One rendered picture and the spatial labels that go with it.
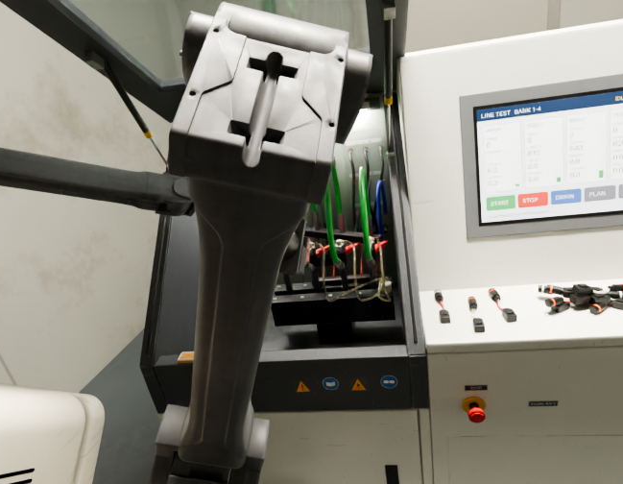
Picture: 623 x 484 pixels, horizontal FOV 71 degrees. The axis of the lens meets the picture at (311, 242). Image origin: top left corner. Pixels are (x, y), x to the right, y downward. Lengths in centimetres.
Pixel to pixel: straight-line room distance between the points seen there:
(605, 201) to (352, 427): 82
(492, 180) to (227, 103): 99
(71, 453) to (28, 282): 221
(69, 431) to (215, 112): 36
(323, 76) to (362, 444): 107
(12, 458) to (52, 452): 4
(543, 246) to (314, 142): 105
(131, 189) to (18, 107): 194
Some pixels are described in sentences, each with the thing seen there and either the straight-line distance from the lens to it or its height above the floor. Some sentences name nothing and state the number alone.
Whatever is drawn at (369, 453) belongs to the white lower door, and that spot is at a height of 64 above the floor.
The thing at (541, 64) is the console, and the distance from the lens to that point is 121.
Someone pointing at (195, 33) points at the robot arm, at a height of 162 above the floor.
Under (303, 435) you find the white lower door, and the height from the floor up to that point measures 71.
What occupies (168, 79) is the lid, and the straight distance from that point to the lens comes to 128.
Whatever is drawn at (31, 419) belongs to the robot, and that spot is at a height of 135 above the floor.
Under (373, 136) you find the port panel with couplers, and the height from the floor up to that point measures 133.
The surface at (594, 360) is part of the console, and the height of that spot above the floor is 92.
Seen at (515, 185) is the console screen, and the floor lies 123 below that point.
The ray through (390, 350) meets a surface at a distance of 104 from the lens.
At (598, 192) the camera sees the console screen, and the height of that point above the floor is 119.
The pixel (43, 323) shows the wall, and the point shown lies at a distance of 276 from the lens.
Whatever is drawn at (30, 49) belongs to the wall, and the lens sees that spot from 288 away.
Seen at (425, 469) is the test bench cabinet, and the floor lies 58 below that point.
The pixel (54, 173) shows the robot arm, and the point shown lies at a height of 148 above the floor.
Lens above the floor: 160
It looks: 24 degrees down
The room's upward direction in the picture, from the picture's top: 9 degrees counter-clockwise
